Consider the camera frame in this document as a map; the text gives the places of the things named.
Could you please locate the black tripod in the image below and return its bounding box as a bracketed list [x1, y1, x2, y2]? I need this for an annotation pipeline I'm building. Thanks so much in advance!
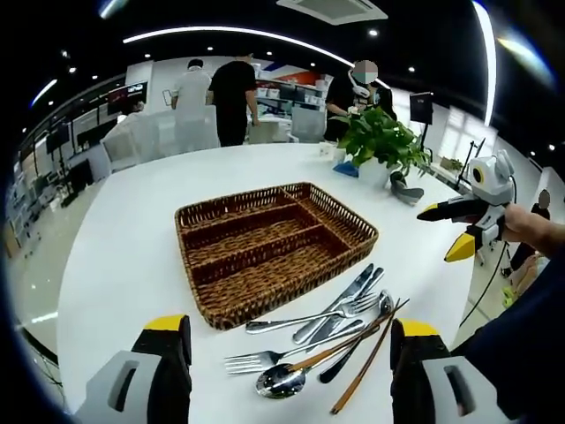
[456, 138, 487, 192]

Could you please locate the person's right hand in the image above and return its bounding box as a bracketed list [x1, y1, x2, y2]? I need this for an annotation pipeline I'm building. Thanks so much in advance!
[504, 205, 553, 244]

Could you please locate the ceiling air vent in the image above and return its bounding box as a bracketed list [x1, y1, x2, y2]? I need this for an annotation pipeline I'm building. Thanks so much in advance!
[276, 0, 389, 23]

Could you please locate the silver knife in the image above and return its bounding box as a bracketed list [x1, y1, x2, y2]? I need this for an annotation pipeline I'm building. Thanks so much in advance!
[306, 266, 386, 353]
[292, 263, 375, 345]

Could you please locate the blue cloth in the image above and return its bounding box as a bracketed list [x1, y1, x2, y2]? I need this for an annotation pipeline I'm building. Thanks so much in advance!
[332, 160, 361, 178]

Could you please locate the green potted plant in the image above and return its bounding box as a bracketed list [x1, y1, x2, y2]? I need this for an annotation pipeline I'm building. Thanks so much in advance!
[337, 107, 433, 178]

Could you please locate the black screen on stand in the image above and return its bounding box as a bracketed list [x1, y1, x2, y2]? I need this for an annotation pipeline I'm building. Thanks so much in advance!
[410, 91, 435, 154]

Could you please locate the silver fork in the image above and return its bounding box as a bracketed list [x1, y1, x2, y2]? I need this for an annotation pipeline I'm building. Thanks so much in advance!
[245, 292, 381, 335]
[223, 318, 368, 376]

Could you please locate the brown wicker storage basket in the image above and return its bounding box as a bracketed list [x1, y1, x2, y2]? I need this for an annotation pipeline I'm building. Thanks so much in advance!
[174, 180, 380, 331]

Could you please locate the curved ceiling light strip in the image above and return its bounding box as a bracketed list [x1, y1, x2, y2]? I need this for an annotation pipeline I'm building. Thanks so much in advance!
[122, 25, 357, 70]

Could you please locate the white plant pot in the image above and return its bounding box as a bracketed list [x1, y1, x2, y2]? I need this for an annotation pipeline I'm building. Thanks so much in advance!
[357, 155, 393, 187]

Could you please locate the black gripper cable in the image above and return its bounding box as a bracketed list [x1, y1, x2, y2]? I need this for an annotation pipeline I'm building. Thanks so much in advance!
[458, 175, 518, 329]

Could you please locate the brown wooden chopstick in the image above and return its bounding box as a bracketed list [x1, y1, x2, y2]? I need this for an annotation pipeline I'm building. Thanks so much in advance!
[285, 298, 411, 372]
[329, 299, 402, 415]

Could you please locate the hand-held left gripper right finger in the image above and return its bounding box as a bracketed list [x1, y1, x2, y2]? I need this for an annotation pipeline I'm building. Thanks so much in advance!
[390, 317, 513, 424]

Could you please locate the white mesh chair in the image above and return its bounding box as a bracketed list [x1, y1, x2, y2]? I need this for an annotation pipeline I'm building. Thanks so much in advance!
[290, 107, 328, 144]
[100, 113, 161, 174]

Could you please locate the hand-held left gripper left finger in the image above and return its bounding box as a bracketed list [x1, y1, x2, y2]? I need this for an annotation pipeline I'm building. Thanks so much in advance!
[72, 314, 193, 424]

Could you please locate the grey curved object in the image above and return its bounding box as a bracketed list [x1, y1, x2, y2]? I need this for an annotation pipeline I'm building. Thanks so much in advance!
[388, 170, 426, 207]

